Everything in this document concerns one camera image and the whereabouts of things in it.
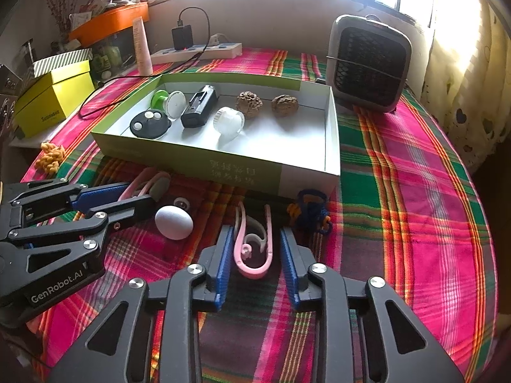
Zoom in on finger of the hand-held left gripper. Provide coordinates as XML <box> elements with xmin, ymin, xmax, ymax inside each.
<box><xmin>9</xmin><ymin>179</ymin><xmax>131</xmax><ymax>225</ymax></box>
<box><xmin>0</xmin><ymin>195</ymin><xmax>157</xmax><ymax>285</ymax></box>

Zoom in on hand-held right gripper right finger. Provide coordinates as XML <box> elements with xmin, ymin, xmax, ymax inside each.
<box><xmin>279</xmin><ymin>227</ymin><xmax>466</xmax><ymax>383</ymax></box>

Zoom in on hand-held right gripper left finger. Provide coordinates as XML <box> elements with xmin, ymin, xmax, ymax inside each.
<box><xmin>46</xmin><ymin>224</ymin><xmax>236</xmax><ymax>383</ymax></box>

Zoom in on pink plastic clip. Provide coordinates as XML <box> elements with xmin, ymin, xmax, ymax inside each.
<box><xmin>233</xmin><ymin>201</ymin><xmax>274</xmax><ymax>280</ymax></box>
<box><xmin>118</xmin><ymin>168</ymin><xmax>172</xmax><ymax>204</ymax></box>

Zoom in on black disc with white buttons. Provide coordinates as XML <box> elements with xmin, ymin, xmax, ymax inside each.
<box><xmin>131</xmin><ymin>109</ymin><xmax>172</xmax><ymax>141</ymax></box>

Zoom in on black rectangular device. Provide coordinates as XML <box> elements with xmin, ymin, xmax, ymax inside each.
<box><xmin>180</xmin><ymin>85</ymin><xmax>219</xmax><ymax>129</ymax></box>

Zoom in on green and white cardboard box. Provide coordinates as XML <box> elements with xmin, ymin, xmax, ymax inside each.
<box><xmin>91</xmin><ymin>72</ymin><xmax>341</xmax><ymax>199</ymax></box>

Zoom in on small white jar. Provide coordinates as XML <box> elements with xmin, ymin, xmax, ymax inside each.
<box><xmin>213</xmin><ymin>106</ymin><xmax>245</xmax><ymax>138</ymax></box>

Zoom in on brown walnut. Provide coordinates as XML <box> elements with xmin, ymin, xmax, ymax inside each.
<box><xmin>235</xmin><ymin>91</ymin><xmax>258</xmax><ymax>119</ymax></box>
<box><xmin>271</xmin><ymin>94</ymin><xmax>297</xmax><ymax>118</ymax></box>

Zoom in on white egg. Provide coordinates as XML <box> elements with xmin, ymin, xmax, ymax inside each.
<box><xmin>154</xmin><ymin>205</ymin><xmax>194</xmax><ymax>241</ymax></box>

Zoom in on blue and orange knitted piece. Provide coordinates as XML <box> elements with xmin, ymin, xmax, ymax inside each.
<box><xmin>287</xmin><ymin>189</ymin><xmax>333</xmax><ymax>234</ymax></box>

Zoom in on yellow knitted piece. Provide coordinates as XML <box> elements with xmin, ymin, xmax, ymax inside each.
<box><xmin>34</xmin><ymin>141</ymin><xmax>66</xmax><ymax>176</ymax></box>

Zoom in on white side shelf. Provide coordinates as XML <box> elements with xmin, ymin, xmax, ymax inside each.
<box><xmin>8</xmin><ymin>128</ymin><xmax>44</xmax><ymax>149</ymax></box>

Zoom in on yellow box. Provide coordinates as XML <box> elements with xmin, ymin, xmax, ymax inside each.
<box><xmin>14</xmin><ymin>61</ymin><xmax>95</xmax><ymax>138</ymax></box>

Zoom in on green and white thread spool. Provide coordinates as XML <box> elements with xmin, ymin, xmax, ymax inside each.
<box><xmin>149</xmin><ymin>89</ymin><xmax>187</xmax><ymax>119</ymax></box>

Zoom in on pink green plaid blanket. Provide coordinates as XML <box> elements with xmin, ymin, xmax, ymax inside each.
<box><xmin>20</xmin><ymin>46</ymin><xmax>500</xmax><ymax>383</ymax></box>

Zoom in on clear glass container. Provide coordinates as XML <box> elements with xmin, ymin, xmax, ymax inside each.
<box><xmin>90</xmin><ymin>42</ymin><xmax>124</xmax><ymax>74</ymax></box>

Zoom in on striped box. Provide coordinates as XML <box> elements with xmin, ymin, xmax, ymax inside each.
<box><xmin>33</xmin><ymin>48</ymin><xmax>93</xmax><ymax>78</ymax></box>

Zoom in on silver patterned box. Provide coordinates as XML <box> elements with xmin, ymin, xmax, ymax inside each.
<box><xmin>0</xmin><ymin>63</ymin><xmax>24</xmax><ymax>96</ymax></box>

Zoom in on cream tube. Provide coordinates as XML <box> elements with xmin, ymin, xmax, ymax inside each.
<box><xmin>133</xmin><ymin>17</ymin><xmax>153</xmax><ymax>76</ymax></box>

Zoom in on orange box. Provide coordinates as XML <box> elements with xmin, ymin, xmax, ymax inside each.
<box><xmin>69</xmin><ymin>2</ymin><xmax>150</xmax><ymax>46</ymax></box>

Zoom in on white power strip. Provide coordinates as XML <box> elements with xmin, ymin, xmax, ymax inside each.
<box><xmin>149</xmin><ymin>42</ymin><xmax>243</xmax><ymax>65</ymax></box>

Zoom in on paper card stack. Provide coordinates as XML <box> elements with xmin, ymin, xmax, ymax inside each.
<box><xmin>70</xmin><ymin>0</ymin><xmax>104</xmax><ymax>28</ymax></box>

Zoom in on dried flower twigs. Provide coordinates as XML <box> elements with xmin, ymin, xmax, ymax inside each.
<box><xmin>40</xmin><ymin>0</ymin><xmax>74</xmax><ymax>38</ymax></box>

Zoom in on white and black heater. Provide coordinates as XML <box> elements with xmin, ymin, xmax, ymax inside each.
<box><xmin>325</xmin><ymin>14</ymin><xmax>413</xmax><ymax>113</ymax></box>

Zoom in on cream heart print curtain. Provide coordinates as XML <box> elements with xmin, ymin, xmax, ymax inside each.
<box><xmin>423</xmin><ymin>0</ymin><xmax>511</xmax><ymax>172</ymax></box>

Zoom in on black charger with cable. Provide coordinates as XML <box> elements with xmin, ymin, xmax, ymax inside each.
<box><xmin>79</xmin><ymin>7</ymin><xmax>211</xmax><ymax>119</ymax></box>

